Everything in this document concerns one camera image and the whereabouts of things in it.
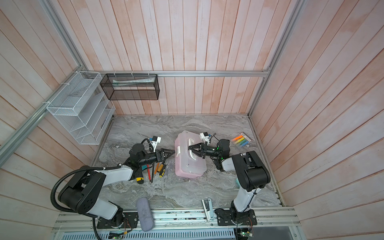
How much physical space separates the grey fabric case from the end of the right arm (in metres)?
0.37

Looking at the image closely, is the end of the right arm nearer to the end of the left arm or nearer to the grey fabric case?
the end of the left arm

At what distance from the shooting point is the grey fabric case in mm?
714

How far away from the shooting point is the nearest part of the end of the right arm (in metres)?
0.77

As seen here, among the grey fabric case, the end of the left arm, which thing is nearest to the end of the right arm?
the end of the left arm
